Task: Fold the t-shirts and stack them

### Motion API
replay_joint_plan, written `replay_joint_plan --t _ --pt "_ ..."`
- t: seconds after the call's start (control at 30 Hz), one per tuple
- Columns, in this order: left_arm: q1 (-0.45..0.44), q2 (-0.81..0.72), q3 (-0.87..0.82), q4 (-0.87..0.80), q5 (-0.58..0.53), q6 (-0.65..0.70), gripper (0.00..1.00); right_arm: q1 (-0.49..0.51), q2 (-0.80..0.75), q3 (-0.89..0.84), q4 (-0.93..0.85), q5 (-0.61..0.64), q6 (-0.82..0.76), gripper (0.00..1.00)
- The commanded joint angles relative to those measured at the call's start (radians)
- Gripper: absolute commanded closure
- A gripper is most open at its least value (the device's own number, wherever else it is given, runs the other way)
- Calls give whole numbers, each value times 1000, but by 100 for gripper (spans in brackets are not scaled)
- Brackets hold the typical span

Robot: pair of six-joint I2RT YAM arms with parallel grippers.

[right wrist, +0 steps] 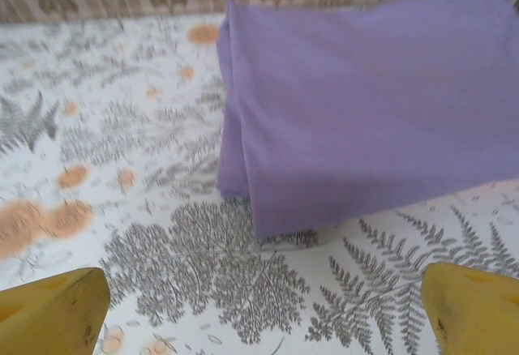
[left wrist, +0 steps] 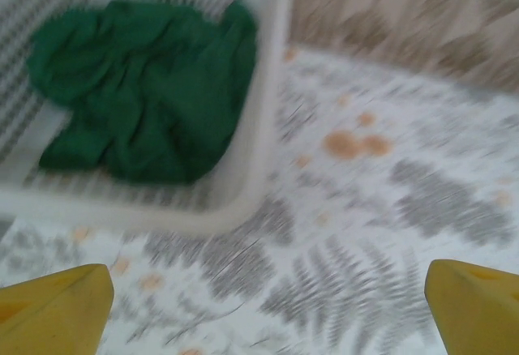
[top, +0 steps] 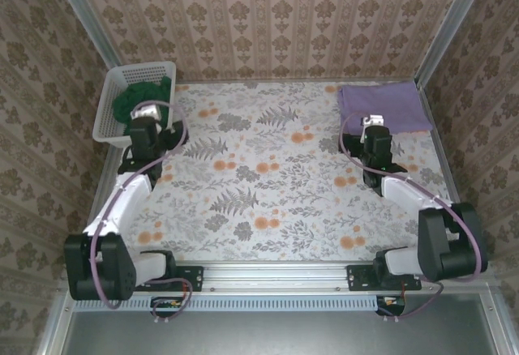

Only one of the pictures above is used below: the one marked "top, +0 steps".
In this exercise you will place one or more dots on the green t-shirt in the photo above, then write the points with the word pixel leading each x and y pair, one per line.
pixel 138 93

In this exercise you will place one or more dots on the purple t-shirt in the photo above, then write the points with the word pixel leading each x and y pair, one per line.
pixel 385 101

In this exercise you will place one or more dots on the white plastic basket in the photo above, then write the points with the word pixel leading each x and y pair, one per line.
pixel 142 70

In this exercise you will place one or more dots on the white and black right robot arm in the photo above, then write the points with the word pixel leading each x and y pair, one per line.
pixel 409 193

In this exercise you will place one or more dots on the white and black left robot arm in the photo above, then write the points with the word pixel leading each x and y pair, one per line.
pixel 117 209

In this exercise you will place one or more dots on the orange t-shirt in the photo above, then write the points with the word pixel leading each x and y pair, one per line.
pixel 417 131

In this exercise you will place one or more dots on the floral table cover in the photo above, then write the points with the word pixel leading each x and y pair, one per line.
pixel 263 168

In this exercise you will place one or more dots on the black electronics box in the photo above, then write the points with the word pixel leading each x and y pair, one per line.
pixel 166 306
pixel 391 305

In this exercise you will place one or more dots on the grey metal panel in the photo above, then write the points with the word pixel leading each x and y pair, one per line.
pixel 263 334

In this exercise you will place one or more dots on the aluminium side rail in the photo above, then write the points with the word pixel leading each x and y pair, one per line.
pixel 103 185
pixel 450 168

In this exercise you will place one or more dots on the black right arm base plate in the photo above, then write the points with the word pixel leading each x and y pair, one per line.
pixel 357 278

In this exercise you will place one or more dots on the aluminium frame post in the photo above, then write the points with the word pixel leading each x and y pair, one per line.
pixel 89 26
pixel 454 26

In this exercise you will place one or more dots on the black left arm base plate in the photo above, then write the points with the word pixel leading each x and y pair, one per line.
pixel 194 278

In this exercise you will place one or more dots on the aluminium mounting rail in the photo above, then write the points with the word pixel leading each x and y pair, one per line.
pixel 275 276

